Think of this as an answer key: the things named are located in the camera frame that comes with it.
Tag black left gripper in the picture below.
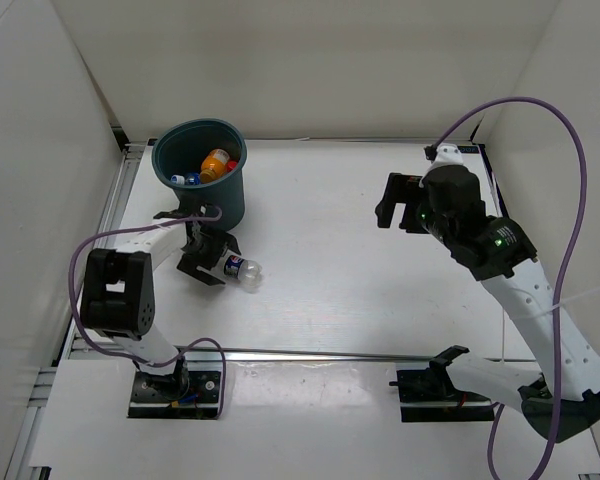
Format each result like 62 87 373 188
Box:
177 224 239 285

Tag black cap Pepsi bottle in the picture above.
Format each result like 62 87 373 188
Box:
216 252 263 291

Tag blue label water bottle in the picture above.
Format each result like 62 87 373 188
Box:
170 172 201 186

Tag orange juice bottle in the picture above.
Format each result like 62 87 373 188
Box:
199 149 230 184

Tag red label water bottle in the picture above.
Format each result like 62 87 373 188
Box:
226 160 238 173

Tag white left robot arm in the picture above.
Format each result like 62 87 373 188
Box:
72 217 240 400

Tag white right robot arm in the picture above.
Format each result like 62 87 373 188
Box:
375 165 600 442

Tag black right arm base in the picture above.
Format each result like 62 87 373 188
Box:
389 368 495 423

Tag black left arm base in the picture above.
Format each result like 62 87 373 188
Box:
127 361 224 420

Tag dark green plastic bin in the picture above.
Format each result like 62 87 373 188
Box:
152 118 247 231

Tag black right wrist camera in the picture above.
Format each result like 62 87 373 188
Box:
392 173 424 197

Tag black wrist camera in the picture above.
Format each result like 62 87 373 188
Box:
177 203 223 224
392 173 424 197

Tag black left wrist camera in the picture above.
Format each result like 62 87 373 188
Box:
177 203 223 224

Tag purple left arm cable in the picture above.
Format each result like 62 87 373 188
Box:
68 204 227 419

